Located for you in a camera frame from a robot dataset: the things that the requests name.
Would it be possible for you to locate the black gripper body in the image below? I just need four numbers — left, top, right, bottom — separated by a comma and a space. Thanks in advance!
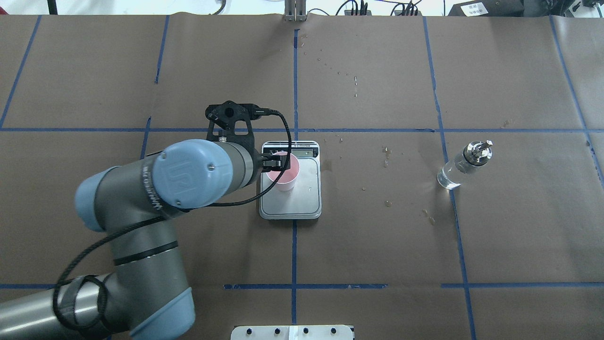
255, 152, 280, 173

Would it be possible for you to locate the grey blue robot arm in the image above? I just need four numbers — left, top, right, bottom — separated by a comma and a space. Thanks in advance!
1, 138, 292, 340

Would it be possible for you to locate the silver digital kitchen scale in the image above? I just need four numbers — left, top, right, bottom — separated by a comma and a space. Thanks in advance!
259, 140, 323, 220

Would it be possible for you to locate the glass sauce bottle metal spout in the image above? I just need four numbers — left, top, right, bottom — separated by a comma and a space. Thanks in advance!
436, 140, 494, 191

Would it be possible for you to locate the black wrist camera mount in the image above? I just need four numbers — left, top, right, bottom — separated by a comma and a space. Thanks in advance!
204, 101, 274, 142

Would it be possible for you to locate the aluminium frame post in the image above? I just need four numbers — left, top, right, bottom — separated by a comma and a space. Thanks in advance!
283, 0, 308, 22

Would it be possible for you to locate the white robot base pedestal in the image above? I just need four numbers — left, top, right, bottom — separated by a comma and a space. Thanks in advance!
230, 324, 355, 340

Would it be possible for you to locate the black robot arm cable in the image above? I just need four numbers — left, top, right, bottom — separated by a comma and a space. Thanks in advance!
52, 109, 293, 331

